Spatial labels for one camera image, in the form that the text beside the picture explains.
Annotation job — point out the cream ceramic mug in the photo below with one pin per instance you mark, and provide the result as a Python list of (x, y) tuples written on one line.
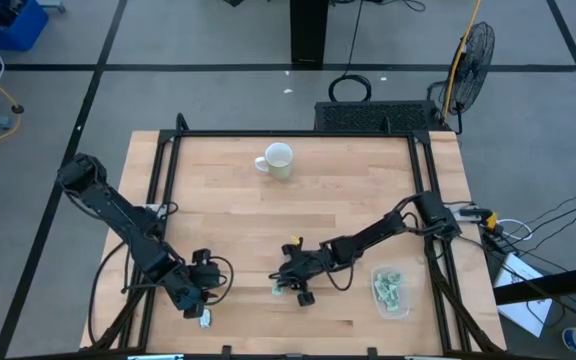
[(275, 160)]

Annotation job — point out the small yellow tag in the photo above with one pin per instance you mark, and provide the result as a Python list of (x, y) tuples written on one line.
[(296, 241)]

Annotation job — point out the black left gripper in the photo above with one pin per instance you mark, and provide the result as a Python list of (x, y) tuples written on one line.
[(184, 292)]

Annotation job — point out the black metal beam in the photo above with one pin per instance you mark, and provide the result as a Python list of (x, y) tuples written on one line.
[(558, 282)]

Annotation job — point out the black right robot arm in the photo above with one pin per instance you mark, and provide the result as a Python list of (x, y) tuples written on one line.
[(368, 235)]

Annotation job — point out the black rectangular post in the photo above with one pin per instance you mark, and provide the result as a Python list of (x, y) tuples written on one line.
[(309, 32)]

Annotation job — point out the black metal table frame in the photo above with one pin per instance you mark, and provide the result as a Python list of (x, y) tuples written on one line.
[(293, 134)]

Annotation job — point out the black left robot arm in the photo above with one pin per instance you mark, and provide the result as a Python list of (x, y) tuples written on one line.
[(118, 212)]

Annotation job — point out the white cardboard box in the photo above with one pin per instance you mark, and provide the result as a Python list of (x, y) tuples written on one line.
[(520, 295)]

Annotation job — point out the clear bag of green items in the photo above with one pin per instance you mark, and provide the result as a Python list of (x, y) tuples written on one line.
[(403, 300)]

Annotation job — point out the blue plastic bin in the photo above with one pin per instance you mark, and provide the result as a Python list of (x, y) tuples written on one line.
[(23, 30)]

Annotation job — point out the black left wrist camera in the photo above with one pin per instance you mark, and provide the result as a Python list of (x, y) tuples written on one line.
[(205, 272)]

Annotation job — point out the green white sweetener packet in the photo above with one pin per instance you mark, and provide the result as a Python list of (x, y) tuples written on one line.
[(382, 278), (394, 277), (381, 291), (205, 318), (392, 306), (393, 292), (278, 289)]

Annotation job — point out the yellow plug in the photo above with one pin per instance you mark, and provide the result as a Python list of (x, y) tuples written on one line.
[(491, 220)]

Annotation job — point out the black floor fan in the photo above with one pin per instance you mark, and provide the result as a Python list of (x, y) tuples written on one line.
[(470, 62)]

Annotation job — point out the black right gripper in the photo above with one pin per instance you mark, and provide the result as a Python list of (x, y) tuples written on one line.
[(305, 264)]

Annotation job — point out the black vented computer case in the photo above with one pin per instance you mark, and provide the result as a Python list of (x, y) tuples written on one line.
[(375, 116)]

